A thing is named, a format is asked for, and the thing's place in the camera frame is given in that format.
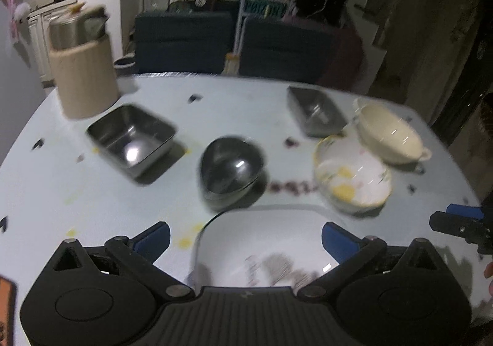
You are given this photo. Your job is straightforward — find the white fluffy pompom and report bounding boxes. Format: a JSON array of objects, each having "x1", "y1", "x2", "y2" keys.
[{"x1": 13, "y1": 2, "x2": 31, "y2": 22}]

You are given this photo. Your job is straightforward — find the large square steel container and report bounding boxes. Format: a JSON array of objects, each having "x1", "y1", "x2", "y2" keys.
[{"x1": 85, "y1": 104, "x2": 178, "y2": 179}]

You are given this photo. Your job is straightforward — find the dark blue chair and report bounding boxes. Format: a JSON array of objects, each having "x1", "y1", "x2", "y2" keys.
[
  {"x1": 239, "y1": 17, "x2": 336, "y2": 83},
  {"x1": 133, "y1": 11, "x2": 236, "y2": 75}
]

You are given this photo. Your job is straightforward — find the teal lettered sign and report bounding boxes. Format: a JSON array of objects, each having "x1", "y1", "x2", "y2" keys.
[{"x1": 239, "y1": 0, "x2": 289, "y2": 18}]

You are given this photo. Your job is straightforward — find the white plate with dark rim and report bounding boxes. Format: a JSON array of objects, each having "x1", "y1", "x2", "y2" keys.
[{"x1": 190, "y1": 207, "x2": 343, "y2": 291}]

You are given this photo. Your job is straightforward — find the maroon chair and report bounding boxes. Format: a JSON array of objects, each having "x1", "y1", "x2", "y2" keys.
[{"x1": 283, "y1": 15, "x2": 365, "y2": 92}]

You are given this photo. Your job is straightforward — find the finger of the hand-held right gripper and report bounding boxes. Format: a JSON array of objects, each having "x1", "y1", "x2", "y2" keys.
[
  {"x1": 429, "y1": 211, "x2": 483, "y2": 245},
  {"x1": 446, "y1": 203, "x2": 483, "y2": 221}
]

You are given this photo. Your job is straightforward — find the black heart-shaped bowl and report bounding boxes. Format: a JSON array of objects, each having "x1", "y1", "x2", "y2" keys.
[{"x1": 199, "y1": 136, "x2": 267, "y2": 212}]

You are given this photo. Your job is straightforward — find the white kitchen cabinet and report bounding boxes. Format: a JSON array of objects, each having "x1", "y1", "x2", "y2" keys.
[{"x1": 27, "y1": 9, "x2": 58, "y2": 83}]

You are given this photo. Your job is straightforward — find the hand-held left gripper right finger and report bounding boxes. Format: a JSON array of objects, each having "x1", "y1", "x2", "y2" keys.
[{"x1": 297, "y1": 221, "x2": 449, "y2": 302}]

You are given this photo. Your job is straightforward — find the cream two-handled bowl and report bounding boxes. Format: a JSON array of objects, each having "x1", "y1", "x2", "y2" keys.
[{"x1": 353, "y1": 97, "x2": 433, "y2": 171}]

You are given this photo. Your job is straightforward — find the white floral bowl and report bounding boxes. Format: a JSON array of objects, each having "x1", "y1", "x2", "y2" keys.
[{"x1": 313, "y1": 135, "x2": 393, "y2": 215}]

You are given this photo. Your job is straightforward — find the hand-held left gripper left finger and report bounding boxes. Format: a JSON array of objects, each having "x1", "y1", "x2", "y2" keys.
[{"x1": 50, "y1": 221, "x2": 195, "y2": 302}]

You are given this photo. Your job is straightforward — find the small rectangular steel tray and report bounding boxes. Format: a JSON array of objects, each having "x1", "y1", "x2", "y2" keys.
[{"x1": 287, "y1": 86, "x2": 348, "y2": 137}]

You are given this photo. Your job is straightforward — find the beige kettle with steel top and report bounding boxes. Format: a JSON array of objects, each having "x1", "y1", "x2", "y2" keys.
[{"x1": 47, "y1": 3, "x2": 121, "y2": 120}]

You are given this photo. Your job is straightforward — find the orange flat object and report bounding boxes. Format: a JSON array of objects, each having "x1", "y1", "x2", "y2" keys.
[{"x1": 0, "y1": 276, "x2": 18, "y2": 346}]

